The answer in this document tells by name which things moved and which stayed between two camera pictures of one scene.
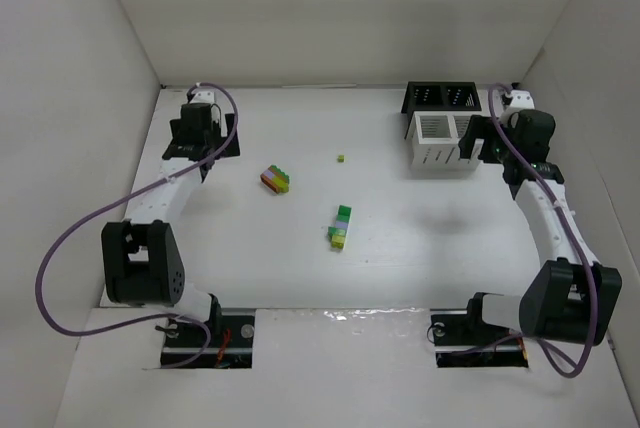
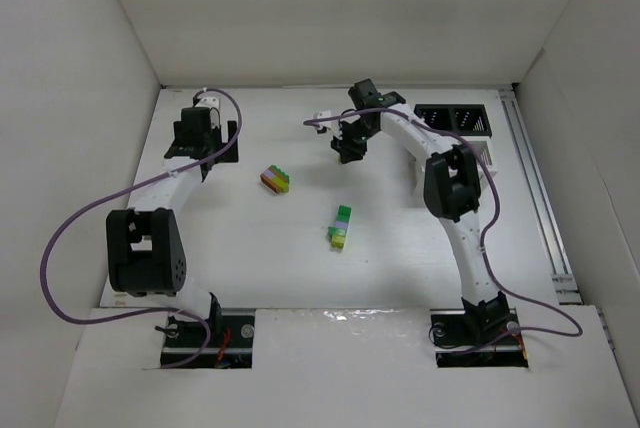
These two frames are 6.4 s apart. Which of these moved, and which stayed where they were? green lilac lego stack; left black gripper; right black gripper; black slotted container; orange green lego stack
Moved: black slotted container; right black gripper
Stayed: green lilac lego stack; orange green lego stack; left black gripper
